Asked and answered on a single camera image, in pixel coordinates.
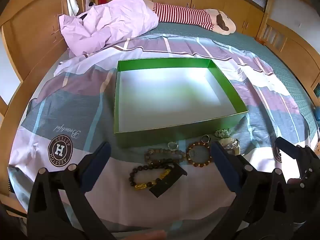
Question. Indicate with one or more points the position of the striped plush toy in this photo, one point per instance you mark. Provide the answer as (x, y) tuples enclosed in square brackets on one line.
[(185, 15)]

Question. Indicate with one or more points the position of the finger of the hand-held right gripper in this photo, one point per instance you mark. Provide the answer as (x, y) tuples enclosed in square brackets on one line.
[(305, 162), (290, 155)]

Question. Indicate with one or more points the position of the black jewelry card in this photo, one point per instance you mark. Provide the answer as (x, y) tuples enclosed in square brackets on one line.
[(165, 185)]

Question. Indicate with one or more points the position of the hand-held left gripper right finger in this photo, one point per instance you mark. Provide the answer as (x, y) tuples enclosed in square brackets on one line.
[(225, 165)]

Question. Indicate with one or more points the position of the teal mattress cover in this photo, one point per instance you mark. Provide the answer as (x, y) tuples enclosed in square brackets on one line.
[(262, 47)]

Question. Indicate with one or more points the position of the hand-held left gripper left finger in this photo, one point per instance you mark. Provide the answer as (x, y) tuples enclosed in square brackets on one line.
[(96, 165)]

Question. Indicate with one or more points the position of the wooden slatted bed end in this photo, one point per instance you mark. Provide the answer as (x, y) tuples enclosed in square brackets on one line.
[(295, 45)]

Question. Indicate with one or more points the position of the pink quilt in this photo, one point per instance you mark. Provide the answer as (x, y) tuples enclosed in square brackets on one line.
[(112, 20)]

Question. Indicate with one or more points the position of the wooden bed headboard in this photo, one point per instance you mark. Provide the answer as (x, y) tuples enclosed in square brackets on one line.
[(32, 30)]

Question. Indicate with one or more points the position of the patterned duvet cover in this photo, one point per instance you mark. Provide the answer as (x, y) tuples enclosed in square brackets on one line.
[(75, 100)]

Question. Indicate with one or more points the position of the green cardboard box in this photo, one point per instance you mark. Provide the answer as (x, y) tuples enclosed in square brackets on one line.
[(150, 135)]

